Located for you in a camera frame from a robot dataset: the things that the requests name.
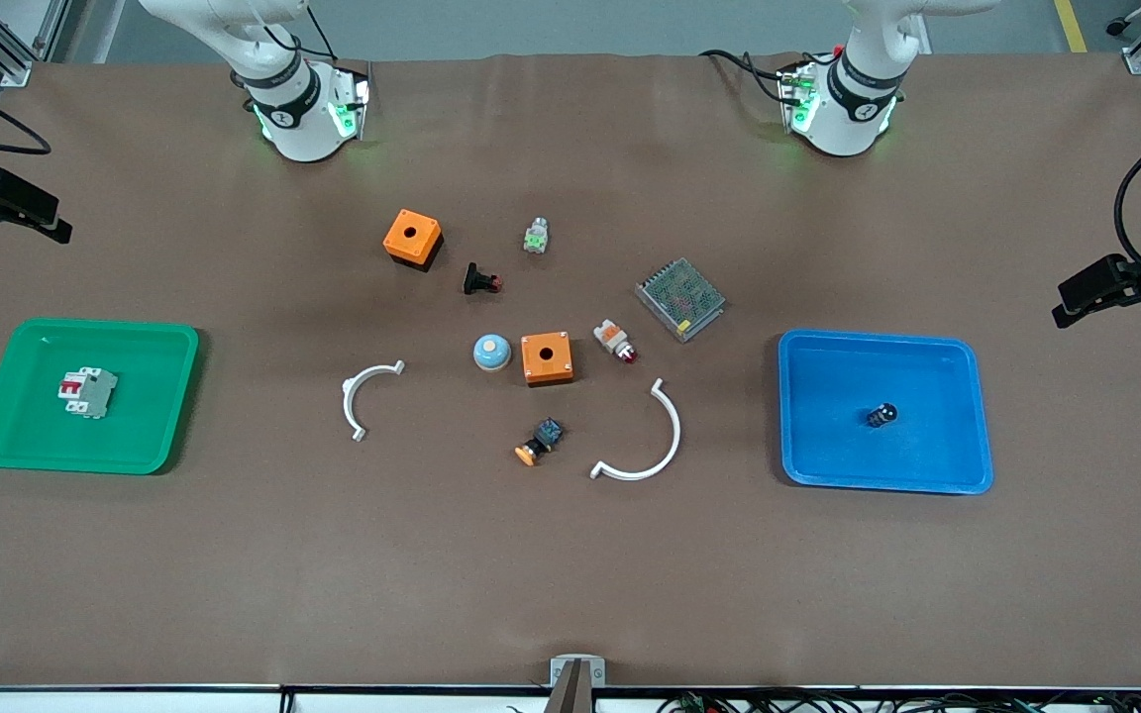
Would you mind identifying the white red circuit breaker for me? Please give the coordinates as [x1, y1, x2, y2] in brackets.
[57, 366, 119, 420]

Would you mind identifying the orange button box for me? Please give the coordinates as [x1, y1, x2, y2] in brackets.
[520, 331, 575, 387]
[382, 208, 445, 272]

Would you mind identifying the blue plastic tray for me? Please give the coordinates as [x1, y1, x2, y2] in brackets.
[778, 329, 994, 495]

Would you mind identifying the green plastic tray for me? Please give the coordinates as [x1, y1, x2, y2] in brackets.
[0, 317, 200, 475]

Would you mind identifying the metal table edge bracket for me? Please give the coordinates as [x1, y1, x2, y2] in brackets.
[550, 655, 607, 687]

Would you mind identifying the small white arc clamp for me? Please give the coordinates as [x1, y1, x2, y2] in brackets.
[342, 360, 406, 443]

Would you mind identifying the black side camera mount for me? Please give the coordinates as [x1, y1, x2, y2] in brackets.
[0, 149, 73, 245]
[1053, 203, 1141, 328]

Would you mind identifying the orange button box upper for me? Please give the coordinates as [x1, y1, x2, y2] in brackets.
[382, 208, 445, 272]

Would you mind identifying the yellow mushroom push button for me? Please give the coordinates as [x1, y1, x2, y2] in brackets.
[514, 417, 565, 467]

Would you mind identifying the metal mesh power supply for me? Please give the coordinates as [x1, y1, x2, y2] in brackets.
[635, 257, 727, 344]

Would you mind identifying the large white arc clamp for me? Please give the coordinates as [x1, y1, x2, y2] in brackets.
[590, 377, 682, 483]

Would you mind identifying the red indicator lamp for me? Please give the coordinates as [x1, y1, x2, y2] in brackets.
[593, 319, 639, 365]

